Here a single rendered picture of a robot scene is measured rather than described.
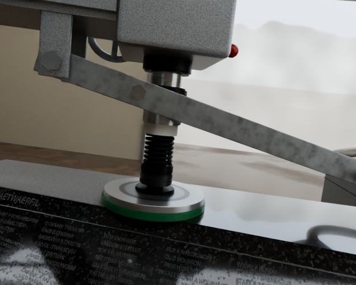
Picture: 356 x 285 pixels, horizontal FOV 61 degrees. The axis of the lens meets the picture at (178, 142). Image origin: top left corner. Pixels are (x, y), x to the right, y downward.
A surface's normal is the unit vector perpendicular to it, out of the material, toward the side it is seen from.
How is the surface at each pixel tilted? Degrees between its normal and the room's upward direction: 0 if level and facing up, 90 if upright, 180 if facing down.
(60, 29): 90
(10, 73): 90
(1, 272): 45
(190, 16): 90
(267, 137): 90
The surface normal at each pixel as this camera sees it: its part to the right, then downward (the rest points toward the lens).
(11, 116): -0.12, 0.10
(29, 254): -0.08, -0.64
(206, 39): 0.13, 0.12
